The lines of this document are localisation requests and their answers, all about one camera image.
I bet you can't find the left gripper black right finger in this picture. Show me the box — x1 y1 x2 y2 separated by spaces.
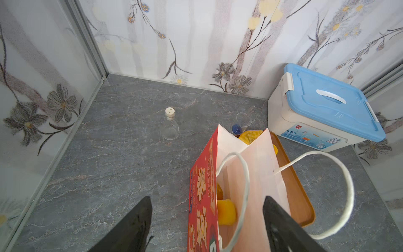
263 196 325 252

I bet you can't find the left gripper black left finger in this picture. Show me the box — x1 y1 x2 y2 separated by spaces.
90 196 153 252

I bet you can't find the red paper gift bag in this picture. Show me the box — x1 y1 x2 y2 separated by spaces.
187 126 355 252

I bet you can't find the yellow ridged bread roll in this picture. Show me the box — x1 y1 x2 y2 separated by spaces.
239 130 263 145

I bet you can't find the brown wooden tray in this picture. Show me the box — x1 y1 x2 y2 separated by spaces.
270 132 315 227

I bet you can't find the small glass flask with cork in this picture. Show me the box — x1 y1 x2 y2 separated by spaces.
161 107 179 140

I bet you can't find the blue lid storage box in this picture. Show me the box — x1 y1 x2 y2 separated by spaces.
268 64 386 152

